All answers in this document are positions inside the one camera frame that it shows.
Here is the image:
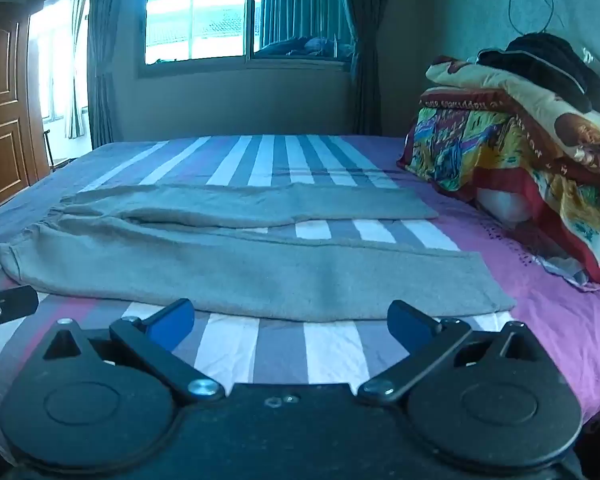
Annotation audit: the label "black cloth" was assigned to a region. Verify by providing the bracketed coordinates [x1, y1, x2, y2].
[476, 32, 600, 112]

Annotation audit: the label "wooden panel door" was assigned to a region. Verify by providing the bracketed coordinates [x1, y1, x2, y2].
[0, 2, 52, 219]

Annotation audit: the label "sliding glass window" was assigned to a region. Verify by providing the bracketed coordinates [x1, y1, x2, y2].
[138, 0, 357, 79]

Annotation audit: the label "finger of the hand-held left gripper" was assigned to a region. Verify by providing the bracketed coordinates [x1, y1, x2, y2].
[0, 285, 39, 347]

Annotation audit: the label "cream brown printed blanket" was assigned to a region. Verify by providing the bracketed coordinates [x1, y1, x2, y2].
[425, 56, 600, 173]

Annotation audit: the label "colourful printed blanket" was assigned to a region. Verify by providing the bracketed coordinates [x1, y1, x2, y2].
[397, 87, 600, 291]

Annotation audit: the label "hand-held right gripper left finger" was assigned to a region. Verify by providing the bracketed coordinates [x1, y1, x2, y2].
[42, 298, 226, 403]

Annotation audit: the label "striped purple bed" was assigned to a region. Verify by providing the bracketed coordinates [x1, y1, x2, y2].
[0, 134, 600, 461]

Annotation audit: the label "white pillow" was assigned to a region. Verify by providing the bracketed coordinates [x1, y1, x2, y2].
[475, 187, 532, 224]

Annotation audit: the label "white sheer curtain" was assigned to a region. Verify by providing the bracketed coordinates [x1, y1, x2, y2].
[64, 0, 91, 141]

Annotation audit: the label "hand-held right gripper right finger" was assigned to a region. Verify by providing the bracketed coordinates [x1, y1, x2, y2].
[357, 300, 546, 404]

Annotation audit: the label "grey pants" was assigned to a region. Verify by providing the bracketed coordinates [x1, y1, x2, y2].
[0, 183, 517, 324]

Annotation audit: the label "dark grey curtain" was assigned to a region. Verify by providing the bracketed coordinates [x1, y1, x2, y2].
[87, 0, 147, 150]
[341, 0, 385, 136]

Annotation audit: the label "bright balcony window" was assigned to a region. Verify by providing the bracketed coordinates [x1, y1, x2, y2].
[27, 0, 92, 128]

